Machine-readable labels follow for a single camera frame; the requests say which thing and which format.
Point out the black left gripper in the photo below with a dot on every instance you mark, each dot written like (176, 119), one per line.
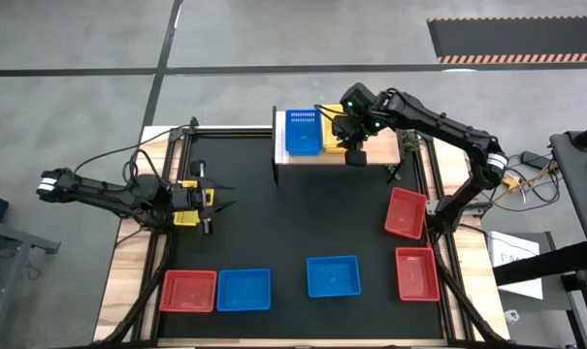
(184, 199)

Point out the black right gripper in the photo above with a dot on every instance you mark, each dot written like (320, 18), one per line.
(353, 133)

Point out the yellow slotted plastic basket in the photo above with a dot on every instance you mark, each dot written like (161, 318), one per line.
(186, 219)
(328, 136)

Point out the blue slotted plastic basket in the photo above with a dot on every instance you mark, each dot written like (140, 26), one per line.
(303, 140)
(243, 290)
(333, 276)

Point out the red slotted plastic basket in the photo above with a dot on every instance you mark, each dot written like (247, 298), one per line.
(417, 274)
(405, 213)
(188, 291)

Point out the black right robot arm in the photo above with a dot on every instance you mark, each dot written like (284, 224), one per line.
(443, 123)

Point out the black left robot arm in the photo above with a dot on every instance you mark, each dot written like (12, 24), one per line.
(99, 189)

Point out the wooden shelf with black legs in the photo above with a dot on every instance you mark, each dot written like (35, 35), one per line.
(380, 150)

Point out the spiky green potted plant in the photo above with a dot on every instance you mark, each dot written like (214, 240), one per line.
(411, 141)

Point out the black table mat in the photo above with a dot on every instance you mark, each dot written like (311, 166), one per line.
(293, 228)

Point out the black power adapter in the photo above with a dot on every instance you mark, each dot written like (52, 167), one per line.
(533, 159)

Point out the black orange striped floor ramp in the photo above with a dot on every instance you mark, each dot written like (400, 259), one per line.
(516, 39)

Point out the grey metal desk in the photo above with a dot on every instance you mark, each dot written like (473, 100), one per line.
(11, 240)

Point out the white cardboard box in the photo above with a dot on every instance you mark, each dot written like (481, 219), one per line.
(513, 271)

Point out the black metal floor beam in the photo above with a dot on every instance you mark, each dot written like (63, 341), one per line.
(540, 264)

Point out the dark grey side table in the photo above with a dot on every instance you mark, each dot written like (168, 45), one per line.
(577, 194)

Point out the small white plug adapter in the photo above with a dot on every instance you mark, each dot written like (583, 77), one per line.
(511, 317)

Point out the black metal rig frame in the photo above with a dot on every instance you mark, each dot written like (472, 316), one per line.
(430, 169)

